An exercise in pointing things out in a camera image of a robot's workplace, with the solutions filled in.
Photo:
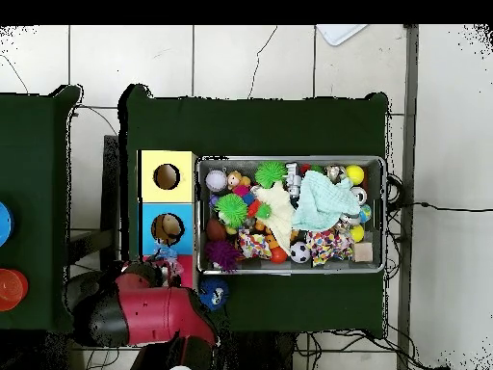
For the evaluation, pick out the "silver mesh bin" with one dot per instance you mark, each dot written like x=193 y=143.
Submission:
x=254 y=265

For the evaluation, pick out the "cream cloth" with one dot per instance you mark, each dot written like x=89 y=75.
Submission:
x=279 y=216

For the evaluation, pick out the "purple spiky ball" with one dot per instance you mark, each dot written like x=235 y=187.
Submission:
x=221 y=252

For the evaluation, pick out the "wooden box with three holes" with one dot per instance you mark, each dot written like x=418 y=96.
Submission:
x=181 y=185

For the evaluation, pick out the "white baseball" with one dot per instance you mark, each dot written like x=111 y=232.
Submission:
x=216 y=180

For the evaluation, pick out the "dark green tablecloth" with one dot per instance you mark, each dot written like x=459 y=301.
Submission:
x=34 y=154
x=250 y=127

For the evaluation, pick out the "mint green cloth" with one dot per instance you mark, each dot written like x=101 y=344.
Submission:
x=323 y=204

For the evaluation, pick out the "blue spiky ball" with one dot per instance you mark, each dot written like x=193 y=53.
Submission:
x=213 y=293

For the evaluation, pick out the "wooden cube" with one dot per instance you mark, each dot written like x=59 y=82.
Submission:
x=363 y=252

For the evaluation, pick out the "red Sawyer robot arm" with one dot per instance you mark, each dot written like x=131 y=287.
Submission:
x=154 y=316

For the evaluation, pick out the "blue round disc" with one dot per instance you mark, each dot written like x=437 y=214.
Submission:
x=4 y=223

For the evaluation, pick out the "yellow ball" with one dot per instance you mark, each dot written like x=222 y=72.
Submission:
x=354 y=175

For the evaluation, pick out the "large green spiky ball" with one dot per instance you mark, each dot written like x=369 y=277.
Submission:
x=231 y=210

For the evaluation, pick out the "small soccer ball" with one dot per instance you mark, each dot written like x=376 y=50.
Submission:
x=300 y=252

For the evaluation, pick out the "red plastic cup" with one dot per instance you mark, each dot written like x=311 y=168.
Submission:
x=25 y=285

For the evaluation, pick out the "silver toy robot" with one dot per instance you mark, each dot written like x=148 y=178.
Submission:
x=293 y=181

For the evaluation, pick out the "white tray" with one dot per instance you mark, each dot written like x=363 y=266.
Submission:
x=339 y=32

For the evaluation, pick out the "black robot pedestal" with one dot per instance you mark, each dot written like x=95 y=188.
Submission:
x=258 y=354

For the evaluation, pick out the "orange plastic cup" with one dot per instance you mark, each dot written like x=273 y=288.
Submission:
x=9 y=287

